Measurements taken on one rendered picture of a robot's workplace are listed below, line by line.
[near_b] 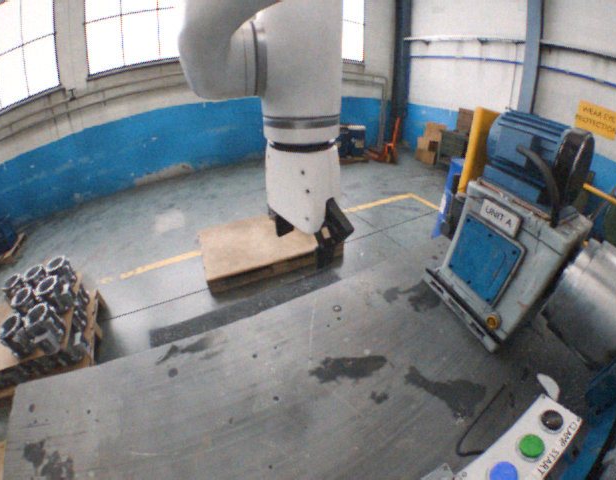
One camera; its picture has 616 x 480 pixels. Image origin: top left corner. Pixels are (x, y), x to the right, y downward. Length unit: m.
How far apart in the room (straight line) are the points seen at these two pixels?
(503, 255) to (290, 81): 0.55
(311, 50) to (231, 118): 4.93
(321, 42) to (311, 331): 0.59
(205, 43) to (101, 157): 5.14
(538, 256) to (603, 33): 5.73
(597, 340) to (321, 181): 0.60
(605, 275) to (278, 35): 0.64
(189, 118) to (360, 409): 4.95
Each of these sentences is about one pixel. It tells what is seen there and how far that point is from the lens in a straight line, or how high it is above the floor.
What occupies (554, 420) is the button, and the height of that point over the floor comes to 1.07.
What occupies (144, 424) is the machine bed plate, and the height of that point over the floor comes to 0.80.
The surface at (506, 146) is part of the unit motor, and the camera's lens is 0.64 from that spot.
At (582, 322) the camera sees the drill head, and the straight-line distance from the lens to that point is 0.62.
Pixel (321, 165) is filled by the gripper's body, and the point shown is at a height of 1.25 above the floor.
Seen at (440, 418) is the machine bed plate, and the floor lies 0.80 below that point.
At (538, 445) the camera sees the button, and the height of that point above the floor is 1.07.
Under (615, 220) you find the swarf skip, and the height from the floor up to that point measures 0.60.
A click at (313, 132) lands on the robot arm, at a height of 1.29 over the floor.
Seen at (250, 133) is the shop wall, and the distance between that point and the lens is 5.28.
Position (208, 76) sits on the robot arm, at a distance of 0.21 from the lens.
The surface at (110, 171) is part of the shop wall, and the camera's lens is 5.30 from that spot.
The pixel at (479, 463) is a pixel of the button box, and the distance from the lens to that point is 0.32.
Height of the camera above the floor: 1.32
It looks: 33 degrees down
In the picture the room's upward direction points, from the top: straight up
